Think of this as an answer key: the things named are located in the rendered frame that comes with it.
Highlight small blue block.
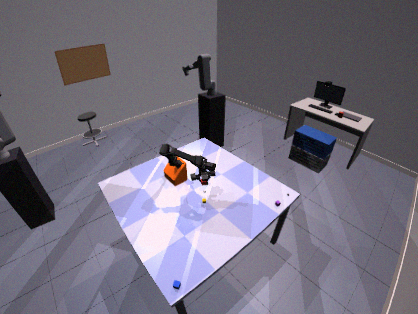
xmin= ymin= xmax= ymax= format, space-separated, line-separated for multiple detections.
xmin=173 ymin=280 xmax=181 ymax=290

